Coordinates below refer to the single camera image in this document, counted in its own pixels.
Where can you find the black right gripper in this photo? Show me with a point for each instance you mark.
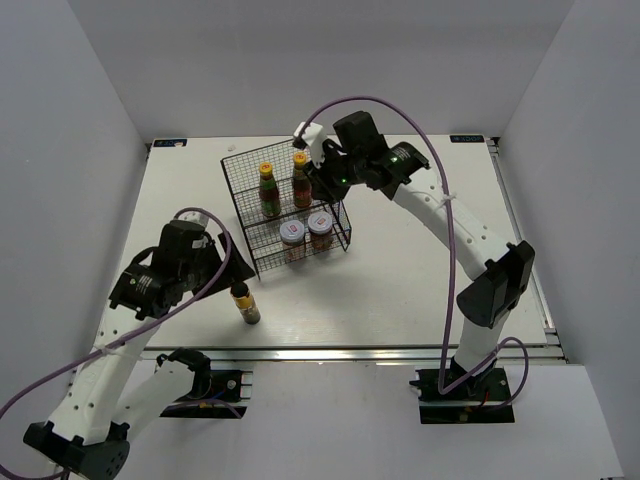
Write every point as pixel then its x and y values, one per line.
pixel 321 189

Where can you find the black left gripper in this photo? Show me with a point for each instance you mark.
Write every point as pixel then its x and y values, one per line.
pixel 238 271

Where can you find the red chili sauce bottle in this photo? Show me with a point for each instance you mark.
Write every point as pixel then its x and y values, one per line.
pixel 300 182

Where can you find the black cap pepper shaker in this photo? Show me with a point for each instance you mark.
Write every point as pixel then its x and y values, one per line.
pixel 245 303

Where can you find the orange jar white lid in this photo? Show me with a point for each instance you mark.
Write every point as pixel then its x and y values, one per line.
pixel 320 226

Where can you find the green label sauce bottle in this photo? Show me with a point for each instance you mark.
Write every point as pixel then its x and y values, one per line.
pixel 268 191

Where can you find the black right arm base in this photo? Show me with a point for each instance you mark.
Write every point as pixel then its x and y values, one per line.
pixel 480 405

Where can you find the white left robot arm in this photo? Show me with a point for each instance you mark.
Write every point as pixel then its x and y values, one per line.
pixel 90 433

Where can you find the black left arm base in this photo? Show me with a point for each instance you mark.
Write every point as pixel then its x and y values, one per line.
pixel 215 394

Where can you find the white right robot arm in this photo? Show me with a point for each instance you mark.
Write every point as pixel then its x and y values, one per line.
pixel 498 270

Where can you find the blue label sticker right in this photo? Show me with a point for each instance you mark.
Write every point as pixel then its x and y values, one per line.
pixel 466 138

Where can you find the blue label sticker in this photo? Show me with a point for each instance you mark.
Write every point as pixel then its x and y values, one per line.
pixel 169 143
pixel 466 138

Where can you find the blue label sticker left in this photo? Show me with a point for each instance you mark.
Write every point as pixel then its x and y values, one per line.
pixel 169 143

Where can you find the black wire tiered rack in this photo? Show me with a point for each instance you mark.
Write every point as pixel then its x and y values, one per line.
pixel 261 233

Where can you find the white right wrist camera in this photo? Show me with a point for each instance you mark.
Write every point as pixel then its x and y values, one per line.
pixel 311 137

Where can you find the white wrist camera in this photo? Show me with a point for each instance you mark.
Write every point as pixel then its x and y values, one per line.
pixel 311 137
pixel 192 217

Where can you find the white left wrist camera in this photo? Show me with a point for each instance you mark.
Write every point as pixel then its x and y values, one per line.
pixel 192 217

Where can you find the aluminium front rail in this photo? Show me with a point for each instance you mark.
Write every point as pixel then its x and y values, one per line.
pixel 544 352

